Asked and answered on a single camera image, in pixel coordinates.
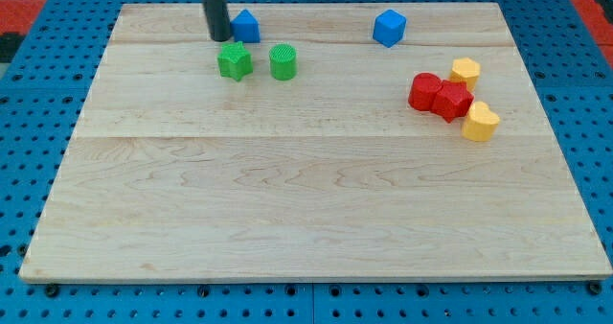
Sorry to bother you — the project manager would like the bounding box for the red cylinder block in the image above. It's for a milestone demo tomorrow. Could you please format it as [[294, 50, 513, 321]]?
[[408, 72, 443, 111]]

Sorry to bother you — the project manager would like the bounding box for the green cylinder block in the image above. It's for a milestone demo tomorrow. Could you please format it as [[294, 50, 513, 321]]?
[[269, 43, 297, 81]]

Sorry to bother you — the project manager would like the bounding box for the green star block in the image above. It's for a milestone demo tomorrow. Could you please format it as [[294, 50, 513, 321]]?
[[217, 41, 253, 81]]

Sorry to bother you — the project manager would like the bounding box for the blue cube block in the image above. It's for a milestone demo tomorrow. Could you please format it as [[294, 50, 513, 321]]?
[[373, 10, 407, 48]]

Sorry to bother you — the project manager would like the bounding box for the light wooden board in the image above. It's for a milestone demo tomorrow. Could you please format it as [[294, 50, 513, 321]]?
[[19, 3, 612, 284]]

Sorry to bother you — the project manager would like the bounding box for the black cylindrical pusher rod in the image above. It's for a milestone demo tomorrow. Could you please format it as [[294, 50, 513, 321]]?
[[202, 0, 232, 42]]

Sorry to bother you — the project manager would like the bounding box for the blue triangular prism block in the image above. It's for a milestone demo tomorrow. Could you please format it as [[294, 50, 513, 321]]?
[[231, 10, 261, 43]]

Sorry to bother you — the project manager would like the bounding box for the yellow hexagon block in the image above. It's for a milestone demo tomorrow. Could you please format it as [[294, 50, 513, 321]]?
[[449, 58, 481, 92]]

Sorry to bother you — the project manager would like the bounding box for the red star block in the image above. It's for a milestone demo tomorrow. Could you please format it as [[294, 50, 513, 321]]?
[[430, 80, 474, 123]]

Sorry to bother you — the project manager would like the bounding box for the yellow heart block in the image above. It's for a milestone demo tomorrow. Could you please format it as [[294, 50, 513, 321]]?
[[461, 102, 500, 142]]

